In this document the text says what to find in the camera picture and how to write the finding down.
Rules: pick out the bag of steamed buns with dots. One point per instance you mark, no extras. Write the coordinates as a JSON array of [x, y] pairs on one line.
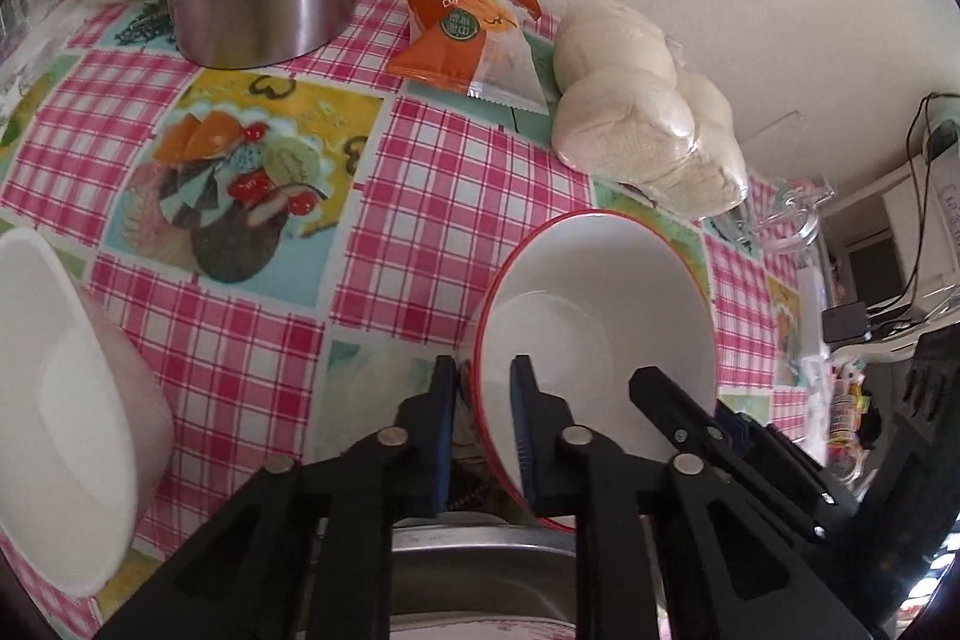
[[637, 115]]

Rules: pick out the colourful candy bag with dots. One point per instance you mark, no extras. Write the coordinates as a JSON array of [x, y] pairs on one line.
[[846, 422]]

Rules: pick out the round stainless steel pan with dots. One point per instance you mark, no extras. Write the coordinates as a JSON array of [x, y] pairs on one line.
[[465, 572]]

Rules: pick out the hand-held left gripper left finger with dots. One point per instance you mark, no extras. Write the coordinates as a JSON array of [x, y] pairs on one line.
[[446, 437]]

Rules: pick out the white plastic cut-out chair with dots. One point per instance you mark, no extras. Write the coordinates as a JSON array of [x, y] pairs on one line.
[[885, 349]]

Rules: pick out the pink checkered tablecloth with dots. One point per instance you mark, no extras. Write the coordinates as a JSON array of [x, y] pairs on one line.
[[450, 175]]

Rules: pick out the red rimmed strawberry bowl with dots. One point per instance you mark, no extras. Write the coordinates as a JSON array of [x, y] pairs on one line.
[[600, 295]]

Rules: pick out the clear glass mug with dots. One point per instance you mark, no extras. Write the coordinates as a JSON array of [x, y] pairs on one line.
[[787, 229]]

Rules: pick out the small plain white bowl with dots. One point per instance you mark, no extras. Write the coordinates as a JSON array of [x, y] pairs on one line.
[[67, 422]]

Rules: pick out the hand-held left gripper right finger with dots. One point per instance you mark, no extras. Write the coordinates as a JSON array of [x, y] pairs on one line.
[[525, 437]]

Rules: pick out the black charger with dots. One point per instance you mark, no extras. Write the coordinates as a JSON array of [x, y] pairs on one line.
[[846, 323]]

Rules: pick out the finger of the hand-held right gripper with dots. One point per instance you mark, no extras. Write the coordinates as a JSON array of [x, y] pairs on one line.
[[664, 404], [733, 430]]

